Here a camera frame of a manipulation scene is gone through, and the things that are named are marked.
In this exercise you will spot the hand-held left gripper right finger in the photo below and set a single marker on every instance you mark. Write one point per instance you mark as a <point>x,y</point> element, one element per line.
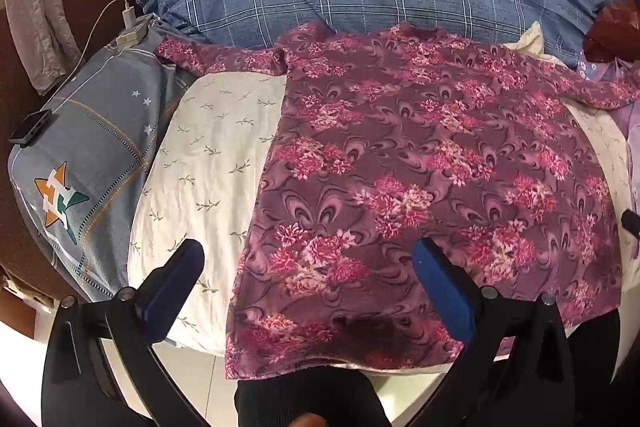
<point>445,294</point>

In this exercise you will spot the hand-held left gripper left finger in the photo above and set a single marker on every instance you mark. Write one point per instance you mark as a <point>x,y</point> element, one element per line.
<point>170,289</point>

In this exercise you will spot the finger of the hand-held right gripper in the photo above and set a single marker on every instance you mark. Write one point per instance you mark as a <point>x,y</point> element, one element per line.
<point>631,224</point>

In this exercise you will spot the purple floral shirt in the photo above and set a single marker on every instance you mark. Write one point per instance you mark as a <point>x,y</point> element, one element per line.
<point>400,157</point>

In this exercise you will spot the lilac flower-print garment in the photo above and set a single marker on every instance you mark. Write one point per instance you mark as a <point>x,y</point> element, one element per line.
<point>632,147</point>

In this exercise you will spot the white leaf-print quilt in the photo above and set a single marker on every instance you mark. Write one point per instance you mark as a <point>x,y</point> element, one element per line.
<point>215,167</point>

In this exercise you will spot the person's dark clothing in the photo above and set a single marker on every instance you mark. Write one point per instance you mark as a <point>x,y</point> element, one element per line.
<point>310,392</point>

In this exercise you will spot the grey-blue star-print pillow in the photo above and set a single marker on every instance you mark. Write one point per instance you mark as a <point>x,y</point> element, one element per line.
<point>100,132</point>

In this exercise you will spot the black phone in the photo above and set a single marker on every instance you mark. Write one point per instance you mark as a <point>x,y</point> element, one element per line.
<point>30,127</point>

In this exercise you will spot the white power strip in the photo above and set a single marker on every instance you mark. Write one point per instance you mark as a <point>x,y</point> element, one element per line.
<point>132,34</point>

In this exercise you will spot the grey cloth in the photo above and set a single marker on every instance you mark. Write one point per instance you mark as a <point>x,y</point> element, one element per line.
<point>40,17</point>

